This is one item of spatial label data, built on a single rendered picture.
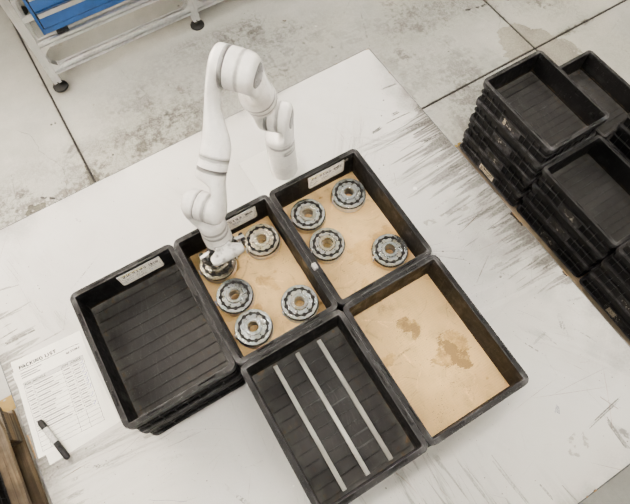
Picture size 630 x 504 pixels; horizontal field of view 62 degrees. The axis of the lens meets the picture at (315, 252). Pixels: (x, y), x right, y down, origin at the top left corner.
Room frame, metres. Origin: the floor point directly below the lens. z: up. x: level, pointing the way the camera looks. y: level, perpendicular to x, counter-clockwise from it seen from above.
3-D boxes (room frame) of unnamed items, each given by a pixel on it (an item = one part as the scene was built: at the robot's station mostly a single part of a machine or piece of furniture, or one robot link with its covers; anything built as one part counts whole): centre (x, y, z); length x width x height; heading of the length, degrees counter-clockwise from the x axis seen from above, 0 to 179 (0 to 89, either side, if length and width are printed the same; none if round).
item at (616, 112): (1.52, -1.27, 0.26); 0.40 x 0.30 x 0.23; 29
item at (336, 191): (0.80, -0.11, 0.86); 0.10 x 0.10 x 0.01
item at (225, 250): (0.59, 0.24, 1.03); 0.11 x 0.09 x 0.06; 28
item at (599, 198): (0.98, -1.12, 0.31); 0.40 x 0.30 x 0.34; 29
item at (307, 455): (0.17, -0.02, 0.87); 0.40 x 0.30 x 0.11; 28
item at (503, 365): (0.31, -0.29, 0.87); 0.40 x 0.30 x 0.11; 28
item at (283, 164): (0.99, 0.09, 0.79); 0.09 x 0.09 x 0.17; 18
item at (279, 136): (0.99, 0.09, 0.95); 0.09 x 0.09 x 0.17; 77
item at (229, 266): (0.59, 0.28, 0.86); 0.10 x 0.10 x 0.01
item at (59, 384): (0.27, 0.75, 0.70); 0.33 x 0.23 x 0.01; 29
